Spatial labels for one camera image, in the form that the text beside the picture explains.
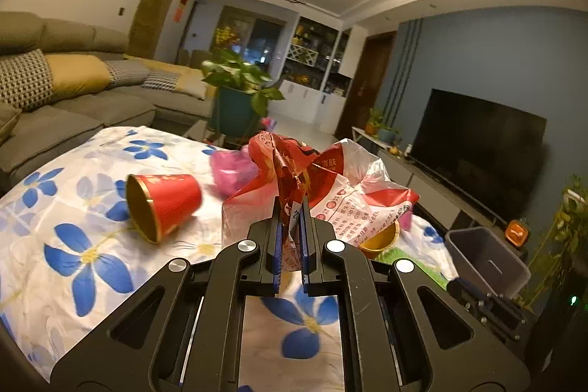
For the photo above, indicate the small plant in orange pot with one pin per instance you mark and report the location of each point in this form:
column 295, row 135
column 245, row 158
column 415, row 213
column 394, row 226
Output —
column 372, row 123

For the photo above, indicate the tall plant in white pot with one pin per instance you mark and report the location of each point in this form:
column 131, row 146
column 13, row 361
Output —
column 560, row 236

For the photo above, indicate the yellow flower bouquet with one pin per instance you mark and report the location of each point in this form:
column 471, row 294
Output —
column 226, row 37

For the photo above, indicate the yellow paper cup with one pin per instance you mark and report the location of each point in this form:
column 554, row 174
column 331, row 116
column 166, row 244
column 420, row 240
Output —
column 381, row 242

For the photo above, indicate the yellow cushion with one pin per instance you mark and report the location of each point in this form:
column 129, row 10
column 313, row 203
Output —
column 78, row 75

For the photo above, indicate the red paper cup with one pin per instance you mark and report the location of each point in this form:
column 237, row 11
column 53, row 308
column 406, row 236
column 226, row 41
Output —
column 170, row 199

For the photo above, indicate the blue floral tablecloth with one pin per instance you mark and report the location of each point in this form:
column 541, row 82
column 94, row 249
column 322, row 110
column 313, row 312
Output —
column 69, row 213

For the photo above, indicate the pink plastic bag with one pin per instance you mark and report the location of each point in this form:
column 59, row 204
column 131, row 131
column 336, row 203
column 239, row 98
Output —
column 229, row 171

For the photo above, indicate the red and white plastic bag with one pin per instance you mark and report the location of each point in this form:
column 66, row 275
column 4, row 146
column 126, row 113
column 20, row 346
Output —
column 340, row 190

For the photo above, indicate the grey plastic bin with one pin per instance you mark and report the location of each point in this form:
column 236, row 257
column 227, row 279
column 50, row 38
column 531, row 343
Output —
column 482, row 254

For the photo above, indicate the pink and white bag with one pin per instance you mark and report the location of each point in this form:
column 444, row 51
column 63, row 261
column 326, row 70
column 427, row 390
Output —
column 269, row 124

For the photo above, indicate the white display cabinet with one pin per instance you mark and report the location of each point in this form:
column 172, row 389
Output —
column 312, row 66

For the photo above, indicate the small plant in blue pot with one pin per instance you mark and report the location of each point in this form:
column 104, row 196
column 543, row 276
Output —
column 388, row 135

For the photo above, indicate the grey sofa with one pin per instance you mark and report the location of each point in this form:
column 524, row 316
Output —
column 92, row 116

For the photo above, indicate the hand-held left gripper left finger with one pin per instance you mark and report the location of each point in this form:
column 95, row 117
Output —
column 277, row 245

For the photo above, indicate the black flat television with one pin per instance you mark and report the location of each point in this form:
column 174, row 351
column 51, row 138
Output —
column 477, row 144

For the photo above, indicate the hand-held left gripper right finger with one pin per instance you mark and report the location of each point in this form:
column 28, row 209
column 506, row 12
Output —
column 305, row 245

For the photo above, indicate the yellow sofa blanket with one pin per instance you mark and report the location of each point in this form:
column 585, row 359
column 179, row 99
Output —
column 190, row 82

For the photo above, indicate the orange pumpkin-shaped gadget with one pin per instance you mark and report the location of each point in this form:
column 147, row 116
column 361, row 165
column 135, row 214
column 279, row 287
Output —
column 517, row 233

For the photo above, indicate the white side table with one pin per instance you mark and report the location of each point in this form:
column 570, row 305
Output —
column 367, row 137

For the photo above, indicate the checkered cushion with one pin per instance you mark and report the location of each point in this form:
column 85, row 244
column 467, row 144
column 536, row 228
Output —
column 161, row 80

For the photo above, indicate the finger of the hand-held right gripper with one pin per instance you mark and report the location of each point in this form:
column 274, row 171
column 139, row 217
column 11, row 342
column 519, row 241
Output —
column 487, row 304

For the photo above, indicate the green plant in teal pot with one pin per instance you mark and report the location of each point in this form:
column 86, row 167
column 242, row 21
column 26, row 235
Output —
column 234, row 112

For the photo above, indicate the grey patterned cushion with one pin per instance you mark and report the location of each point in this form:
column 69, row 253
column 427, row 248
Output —
column 126, row 73

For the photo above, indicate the grey television cabinet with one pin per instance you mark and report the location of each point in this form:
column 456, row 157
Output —
column 427, row 190

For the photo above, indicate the dark wooden door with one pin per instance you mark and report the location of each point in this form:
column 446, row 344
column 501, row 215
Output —
column 367, row 75

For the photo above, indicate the light wooden door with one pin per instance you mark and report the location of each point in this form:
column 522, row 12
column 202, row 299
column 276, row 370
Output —
column 154, row 6

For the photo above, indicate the houndstooth cushion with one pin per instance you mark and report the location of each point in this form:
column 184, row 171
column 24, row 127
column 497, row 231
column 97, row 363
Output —
column 23, row 79

